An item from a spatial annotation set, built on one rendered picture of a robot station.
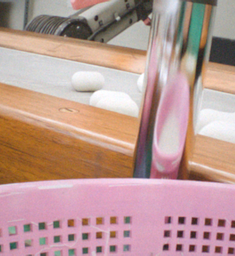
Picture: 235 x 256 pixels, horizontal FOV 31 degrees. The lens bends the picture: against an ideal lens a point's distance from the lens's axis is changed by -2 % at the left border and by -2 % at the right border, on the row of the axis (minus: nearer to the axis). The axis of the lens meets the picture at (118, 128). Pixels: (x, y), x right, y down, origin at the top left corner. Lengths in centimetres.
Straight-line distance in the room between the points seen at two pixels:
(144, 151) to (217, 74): 42
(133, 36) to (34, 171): 256
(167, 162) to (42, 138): 9
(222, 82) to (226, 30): 199
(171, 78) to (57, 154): 9
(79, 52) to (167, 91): 52
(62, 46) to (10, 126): 46
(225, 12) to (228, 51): 22
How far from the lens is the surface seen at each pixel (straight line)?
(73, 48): 68
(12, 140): 24
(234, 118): 32
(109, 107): 32
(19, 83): 46
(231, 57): 252
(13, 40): 76
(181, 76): 15
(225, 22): 255
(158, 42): 16
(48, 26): 99
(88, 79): 43
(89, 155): 21
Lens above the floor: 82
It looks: 15 degrees down
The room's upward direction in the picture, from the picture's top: 7 degrees clockwise
